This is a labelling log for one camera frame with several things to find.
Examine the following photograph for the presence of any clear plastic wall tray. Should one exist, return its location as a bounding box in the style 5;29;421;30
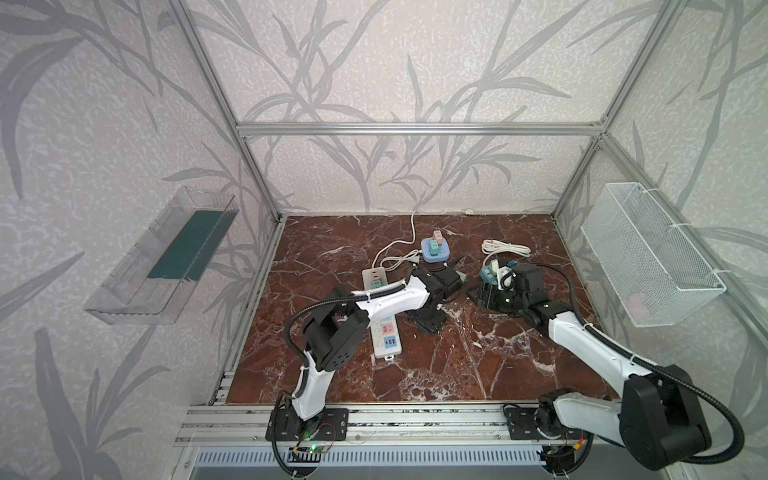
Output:
84;187;239;326

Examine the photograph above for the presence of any white multicolour power strip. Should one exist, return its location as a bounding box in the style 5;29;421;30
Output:
362;267;402;362

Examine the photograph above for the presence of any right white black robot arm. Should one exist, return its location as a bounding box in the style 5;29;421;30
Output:
468;263;746;471

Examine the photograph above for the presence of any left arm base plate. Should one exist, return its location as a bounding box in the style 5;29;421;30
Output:
265;406;349;442

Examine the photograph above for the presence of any white cord with plug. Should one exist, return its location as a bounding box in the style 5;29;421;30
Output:
379;249;423;272

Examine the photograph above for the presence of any teal blue power strip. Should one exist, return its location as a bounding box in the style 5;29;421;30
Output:
480;265;498;285

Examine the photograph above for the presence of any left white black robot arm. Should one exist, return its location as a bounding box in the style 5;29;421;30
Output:
283;265;464;421

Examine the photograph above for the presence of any light blue square socket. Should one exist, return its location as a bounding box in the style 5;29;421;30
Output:
421;237;451;264

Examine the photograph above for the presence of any coiled white cable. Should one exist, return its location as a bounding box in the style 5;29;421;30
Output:
481;239;533;265

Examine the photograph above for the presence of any white power strip cable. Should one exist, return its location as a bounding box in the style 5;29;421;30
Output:
370;208;475;270

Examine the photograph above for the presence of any white wire mesh basket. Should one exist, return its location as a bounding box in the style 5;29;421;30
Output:
581;182;727;328

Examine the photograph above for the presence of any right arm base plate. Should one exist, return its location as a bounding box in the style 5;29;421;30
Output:
502;403;586;443

